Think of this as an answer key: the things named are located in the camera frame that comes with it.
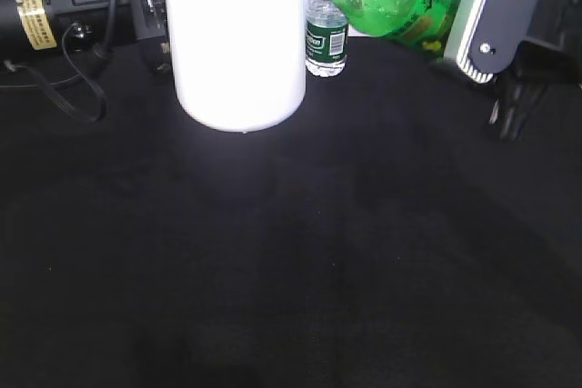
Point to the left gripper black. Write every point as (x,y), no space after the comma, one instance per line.
(152,37)

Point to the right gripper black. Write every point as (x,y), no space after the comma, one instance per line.
(527,45)

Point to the white ceramic mug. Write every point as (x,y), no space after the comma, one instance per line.
(238,65)

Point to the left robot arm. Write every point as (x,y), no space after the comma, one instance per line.
(35,29)

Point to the clear water bottle green label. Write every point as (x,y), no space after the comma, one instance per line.
(326,38)

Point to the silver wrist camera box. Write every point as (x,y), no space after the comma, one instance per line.
(463,31)

